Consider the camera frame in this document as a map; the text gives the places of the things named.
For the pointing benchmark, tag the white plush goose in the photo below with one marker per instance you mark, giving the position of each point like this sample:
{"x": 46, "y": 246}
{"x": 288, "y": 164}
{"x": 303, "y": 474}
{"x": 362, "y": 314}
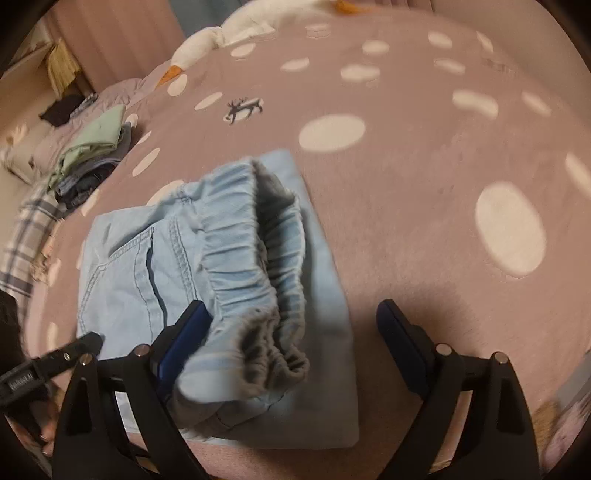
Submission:
{"x": 240, "y": 27}

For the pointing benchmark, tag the folded dark jeans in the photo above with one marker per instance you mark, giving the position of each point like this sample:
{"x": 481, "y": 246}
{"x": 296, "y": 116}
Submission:
{"x": 85, "y": 182}

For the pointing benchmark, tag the folded grey-blue garment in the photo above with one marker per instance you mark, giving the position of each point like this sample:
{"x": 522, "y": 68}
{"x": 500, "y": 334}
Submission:
{"x": 115, "y": 147}

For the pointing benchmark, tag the person's left hand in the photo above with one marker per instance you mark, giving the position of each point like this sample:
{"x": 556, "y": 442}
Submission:
{"x": 46, "y": 429}

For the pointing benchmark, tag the dark crumpled clothes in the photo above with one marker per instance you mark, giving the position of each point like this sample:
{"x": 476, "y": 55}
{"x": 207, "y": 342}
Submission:
{"x": 62, "y": 110}

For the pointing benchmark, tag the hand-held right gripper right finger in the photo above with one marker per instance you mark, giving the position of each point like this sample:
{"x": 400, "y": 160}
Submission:
{"x": 398, "y": 344}

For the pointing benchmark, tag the cartoon printed cloth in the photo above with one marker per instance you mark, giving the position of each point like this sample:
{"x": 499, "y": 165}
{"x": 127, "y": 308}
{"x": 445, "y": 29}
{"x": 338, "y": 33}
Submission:
{"x": 44, "y": 258}

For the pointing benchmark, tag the yellow hanging cloth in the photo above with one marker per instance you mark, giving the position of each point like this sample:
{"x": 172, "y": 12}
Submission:
{"x": 63, "y": 67}

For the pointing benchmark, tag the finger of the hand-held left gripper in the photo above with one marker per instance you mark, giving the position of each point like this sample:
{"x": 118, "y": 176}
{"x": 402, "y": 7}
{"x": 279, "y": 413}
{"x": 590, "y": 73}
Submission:
{"x": 74, "y": 353}

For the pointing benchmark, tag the pink bedspread with white dots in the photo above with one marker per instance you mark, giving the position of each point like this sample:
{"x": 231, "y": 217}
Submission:
{"x": 415, "y": 207}

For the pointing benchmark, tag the colourful printed item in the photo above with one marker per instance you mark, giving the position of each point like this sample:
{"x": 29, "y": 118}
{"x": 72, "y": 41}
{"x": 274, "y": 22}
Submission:
{"x": 565, "y": 415}

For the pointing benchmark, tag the pink curtain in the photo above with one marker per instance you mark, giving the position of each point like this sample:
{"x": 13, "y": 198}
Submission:
{"x": 115, "y": 37}

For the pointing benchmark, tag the stack of folded clothes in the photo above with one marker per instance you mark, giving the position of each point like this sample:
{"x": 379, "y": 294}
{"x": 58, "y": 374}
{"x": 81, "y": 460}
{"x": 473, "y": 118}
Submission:
{"x": 90, "y": 138}

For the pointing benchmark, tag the light blue denim pants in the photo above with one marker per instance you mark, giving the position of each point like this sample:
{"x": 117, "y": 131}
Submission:
{"x": 138, "y": 272}

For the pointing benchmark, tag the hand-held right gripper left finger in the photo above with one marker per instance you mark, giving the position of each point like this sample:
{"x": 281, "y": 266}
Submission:
{"x": 184, "y": 341}

